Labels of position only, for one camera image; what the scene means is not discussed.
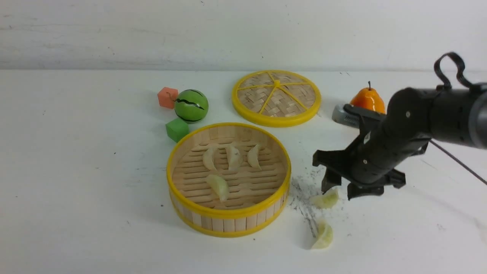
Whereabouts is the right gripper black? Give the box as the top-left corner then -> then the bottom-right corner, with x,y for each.
312,106 -> 430,201

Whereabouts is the green dumpling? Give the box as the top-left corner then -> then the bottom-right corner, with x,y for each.
310,220 -> 334,250
309,189 -> 339,209
205,174 -> 230,202

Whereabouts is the white dumpling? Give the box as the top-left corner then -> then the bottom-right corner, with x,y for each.
247,144 -> 261,170
202,146 -> 217,170
226,144 -> 243,171

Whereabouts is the woven bamboo steamer lid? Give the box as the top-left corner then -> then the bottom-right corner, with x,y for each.
231,70 -> 322,127

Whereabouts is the bamboo steamer tray yellow rim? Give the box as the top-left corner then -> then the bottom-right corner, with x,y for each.
167,123 -> 291,237

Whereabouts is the orange toy pear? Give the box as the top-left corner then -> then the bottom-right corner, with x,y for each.
350,80 -> 386,114

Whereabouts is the green toy watermelon ball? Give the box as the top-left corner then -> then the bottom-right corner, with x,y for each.
174,89 -> 209,123

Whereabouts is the green foam cube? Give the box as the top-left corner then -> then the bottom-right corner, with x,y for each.
165,118 -> 189,143

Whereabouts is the orange foam cube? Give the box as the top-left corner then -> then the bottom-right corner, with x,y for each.
157,87 -> 179,109

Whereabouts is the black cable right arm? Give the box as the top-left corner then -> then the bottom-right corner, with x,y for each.
429,52 -> 487,186

